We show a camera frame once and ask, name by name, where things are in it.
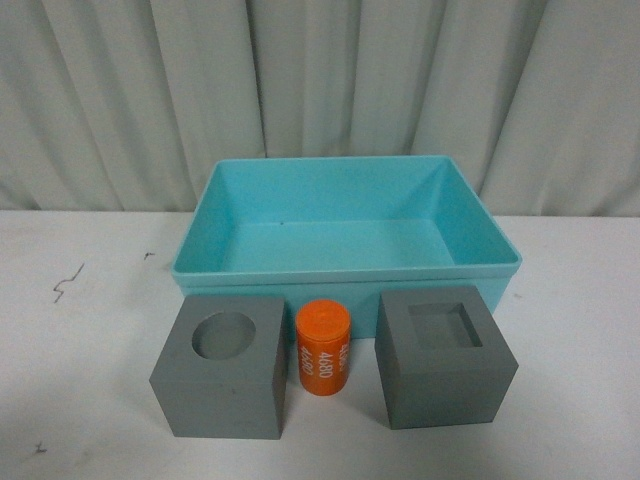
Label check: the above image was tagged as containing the white curtain backdrop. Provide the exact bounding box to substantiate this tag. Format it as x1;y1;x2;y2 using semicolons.
1;1;639;217

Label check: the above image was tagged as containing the gray cube with square hole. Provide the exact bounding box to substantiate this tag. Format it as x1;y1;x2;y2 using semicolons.
374;286;519;429

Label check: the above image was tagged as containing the light blue plastic box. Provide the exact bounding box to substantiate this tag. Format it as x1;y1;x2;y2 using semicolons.
172;156;522;339

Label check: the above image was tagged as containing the gray cube with round hole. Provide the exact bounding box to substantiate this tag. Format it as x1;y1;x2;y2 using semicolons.
150;295;287;439

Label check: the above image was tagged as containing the orange cylinder part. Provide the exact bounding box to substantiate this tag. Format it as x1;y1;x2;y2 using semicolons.
295;299;351;396

